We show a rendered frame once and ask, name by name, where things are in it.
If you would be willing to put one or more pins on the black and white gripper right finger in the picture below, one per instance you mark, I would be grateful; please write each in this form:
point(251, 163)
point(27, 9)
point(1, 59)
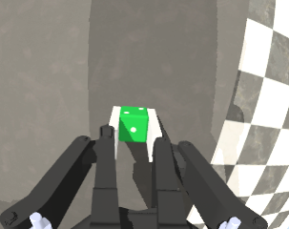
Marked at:
point(215, 202)

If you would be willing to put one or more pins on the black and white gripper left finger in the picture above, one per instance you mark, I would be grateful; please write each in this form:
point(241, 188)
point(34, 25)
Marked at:
point(50, 199)

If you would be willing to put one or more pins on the green die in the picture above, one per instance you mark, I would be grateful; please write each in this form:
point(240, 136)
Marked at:
point(133, 124)

